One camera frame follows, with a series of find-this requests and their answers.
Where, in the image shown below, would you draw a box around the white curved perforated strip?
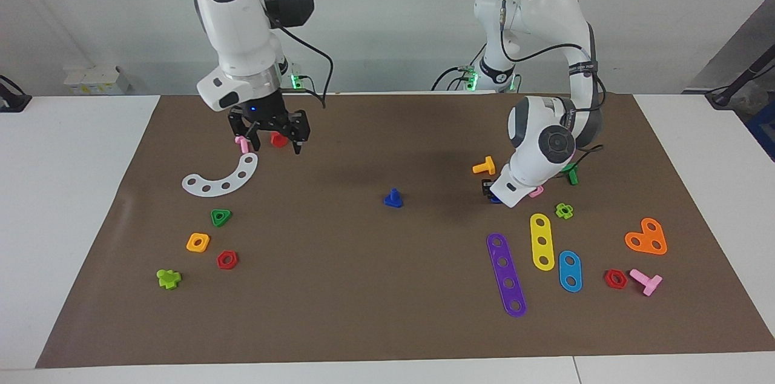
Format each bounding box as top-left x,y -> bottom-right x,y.
182,153 -> 259,197

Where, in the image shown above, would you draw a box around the yellow three-hole strip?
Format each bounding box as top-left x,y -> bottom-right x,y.
530,213 -> 556,272

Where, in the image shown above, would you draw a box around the purple four-hole strip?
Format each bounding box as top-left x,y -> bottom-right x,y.
486,233 -> 527,318

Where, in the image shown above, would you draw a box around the blue two-hole strip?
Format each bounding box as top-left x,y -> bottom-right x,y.
558,250 -> 583,293

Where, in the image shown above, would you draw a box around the brown table mat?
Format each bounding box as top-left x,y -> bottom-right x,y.
35,92 -> 775,369

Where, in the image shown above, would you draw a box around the orange three-hole angled plate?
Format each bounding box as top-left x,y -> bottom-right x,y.
624,217 -> 668,256

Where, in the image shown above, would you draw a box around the white box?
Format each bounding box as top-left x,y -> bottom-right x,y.
64,64 -> 131,96

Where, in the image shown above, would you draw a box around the black clamp device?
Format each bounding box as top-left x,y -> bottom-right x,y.
0,75 -> 32,113

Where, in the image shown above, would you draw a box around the blue crate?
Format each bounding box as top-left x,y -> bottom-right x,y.
746,99 -> 775,162

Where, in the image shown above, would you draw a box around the black stand pole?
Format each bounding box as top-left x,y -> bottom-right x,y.
705,45 -> 775,109

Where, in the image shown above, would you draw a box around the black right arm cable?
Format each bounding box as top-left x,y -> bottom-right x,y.
260,5 -> 335,110

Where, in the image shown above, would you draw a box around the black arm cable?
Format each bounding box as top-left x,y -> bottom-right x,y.
496,0 -> 606,162
260,5 -> 335,110

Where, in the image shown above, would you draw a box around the black base cables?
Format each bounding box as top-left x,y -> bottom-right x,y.
431,63 -> 479,92

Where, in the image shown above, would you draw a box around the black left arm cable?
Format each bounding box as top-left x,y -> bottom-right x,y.
496,0 -> 606,162

